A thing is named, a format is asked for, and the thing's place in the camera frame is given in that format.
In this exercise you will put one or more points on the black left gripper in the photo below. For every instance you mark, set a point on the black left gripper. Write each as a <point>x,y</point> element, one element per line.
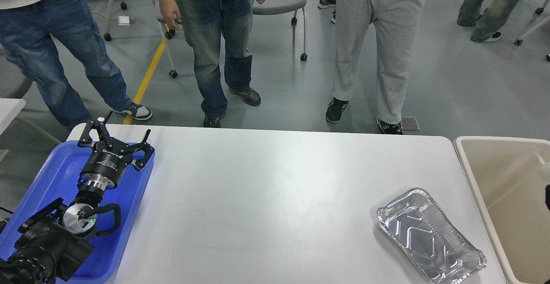
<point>105,162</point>

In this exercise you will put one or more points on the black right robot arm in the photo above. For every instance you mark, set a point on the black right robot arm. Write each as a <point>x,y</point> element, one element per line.
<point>547,196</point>

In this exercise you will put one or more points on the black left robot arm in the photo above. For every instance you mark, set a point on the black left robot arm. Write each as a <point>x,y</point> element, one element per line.
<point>76,218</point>

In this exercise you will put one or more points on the blue plastic tray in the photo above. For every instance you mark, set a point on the blue plastic tray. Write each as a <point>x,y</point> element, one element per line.
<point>58,179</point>

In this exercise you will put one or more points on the white side table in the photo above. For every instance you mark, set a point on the white side table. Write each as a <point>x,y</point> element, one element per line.
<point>9,109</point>

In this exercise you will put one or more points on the white floor socket box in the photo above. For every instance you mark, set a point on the white floor socket box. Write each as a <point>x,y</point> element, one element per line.
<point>123,20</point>

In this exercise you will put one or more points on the person in blue jeans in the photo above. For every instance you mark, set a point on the person in blue jeans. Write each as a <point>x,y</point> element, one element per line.
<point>28,29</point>

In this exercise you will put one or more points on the person in faded jeans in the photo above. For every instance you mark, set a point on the person in faded jeans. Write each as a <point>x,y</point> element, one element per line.
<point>214,103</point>

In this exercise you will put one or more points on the grey chair on castors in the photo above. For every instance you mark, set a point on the grey chair on castors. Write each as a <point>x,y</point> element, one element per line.
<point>207,22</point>

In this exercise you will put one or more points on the aluminium foil tray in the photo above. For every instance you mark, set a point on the aluminium foil tray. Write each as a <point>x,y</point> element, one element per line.
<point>432,243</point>

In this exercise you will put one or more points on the person in grey sweatpants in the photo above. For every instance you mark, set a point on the person in grey sweatpants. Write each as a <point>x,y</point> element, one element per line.
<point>396,23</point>

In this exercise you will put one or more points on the beige plastic bin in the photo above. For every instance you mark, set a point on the beige plastic bin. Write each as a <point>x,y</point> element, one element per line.
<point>508,176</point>

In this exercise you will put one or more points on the person in olive trousers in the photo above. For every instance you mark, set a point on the person in olive trousers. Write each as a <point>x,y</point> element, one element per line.
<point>487,26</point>

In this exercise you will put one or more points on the white chair leg right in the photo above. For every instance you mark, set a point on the white chair leg right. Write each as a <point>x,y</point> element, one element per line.
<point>530,28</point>

